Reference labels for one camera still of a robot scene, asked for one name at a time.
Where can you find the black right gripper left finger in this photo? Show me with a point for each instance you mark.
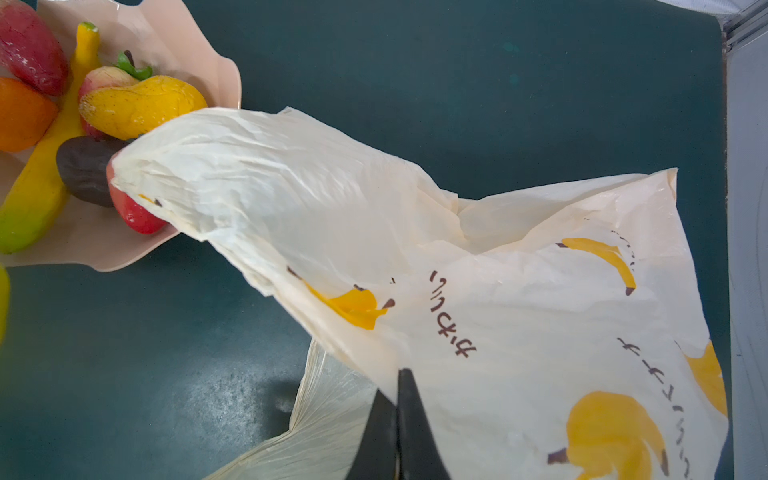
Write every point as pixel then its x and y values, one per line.
pixel 376 458

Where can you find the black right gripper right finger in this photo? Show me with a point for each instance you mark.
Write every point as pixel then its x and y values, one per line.
pixel 419 458

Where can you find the cream banana-print plastic bag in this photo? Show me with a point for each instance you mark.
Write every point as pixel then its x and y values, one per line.
pixel 555 332

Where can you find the orange toy fruit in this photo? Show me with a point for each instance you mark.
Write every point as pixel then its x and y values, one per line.
pixel 25 115

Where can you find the dark purple toy plum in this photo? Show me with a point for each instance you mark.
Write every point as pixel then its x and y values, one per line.
pixel 82 166

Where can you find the yellow toy pear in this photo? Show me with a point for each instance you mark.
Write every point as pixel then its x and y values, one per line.
pixel 129 112

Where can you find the long yellow toy banana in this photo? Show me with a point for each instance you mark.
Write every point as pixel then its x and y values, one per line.
pixel 38 195

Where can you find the dark red toy fruit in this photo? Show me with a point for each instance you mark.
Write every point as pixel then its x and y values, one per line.
pixel 30 51

